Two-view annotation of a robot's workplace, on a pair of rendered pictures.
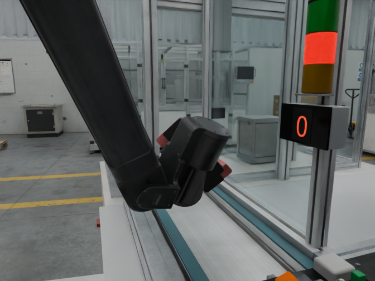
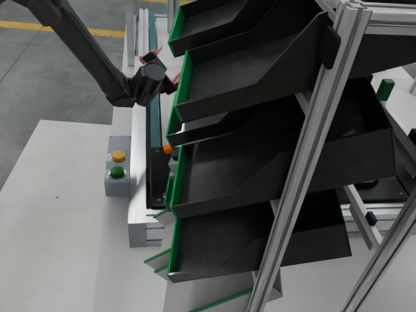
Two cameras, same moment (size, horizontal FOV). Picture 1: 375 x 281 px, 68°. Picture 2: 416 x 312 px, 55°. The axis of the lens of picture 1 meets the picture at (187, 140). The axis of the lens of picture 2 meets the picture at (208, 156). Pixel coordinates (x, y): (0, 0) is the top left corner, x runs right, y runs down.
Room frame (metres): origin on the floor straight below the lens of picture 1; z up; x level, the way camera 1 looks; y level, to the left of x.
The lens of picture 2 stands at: (-0.54, -0.33, 1.77)
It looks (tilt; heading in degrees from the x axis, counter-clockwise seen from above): 41 degrees down; 8
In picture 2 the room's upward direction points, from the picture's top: 7 degrees clockwise
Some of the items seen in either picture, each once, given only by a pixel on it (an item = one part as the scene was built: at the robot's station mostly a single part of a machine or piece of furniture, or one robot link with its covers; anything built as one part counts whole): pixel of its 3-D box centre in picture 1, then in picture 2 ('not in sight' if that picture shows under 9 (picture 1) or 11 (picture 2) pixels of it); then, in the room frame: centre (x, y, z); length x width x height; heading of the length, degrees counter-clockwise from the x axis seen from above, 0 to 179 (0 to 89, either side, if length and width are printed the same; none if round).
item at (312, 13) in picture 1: (322, 18); not in sight; (0.50, -0.23, 1.38); 0.05 x 0.05 x 0.05
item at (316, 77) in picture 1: (317, 78); not in sight; (0.50, -0.23, 1.28); 0.05 x 0.05 x 0.05
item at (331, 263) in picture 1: (333, 272); not in sight; (0.41, -0.24, 0.97); 0.05 x 0.05 x 0.04; 19
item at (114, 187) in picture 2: not in sight; (119, 164); (0.30, 0.05, 0.93); 0.21 x 0.07 x 0.06; 19
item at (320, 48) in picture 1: (320, 49); not in sight; (0.50, -0.23, 1.33); 0.05 x 0.05 x 0.05
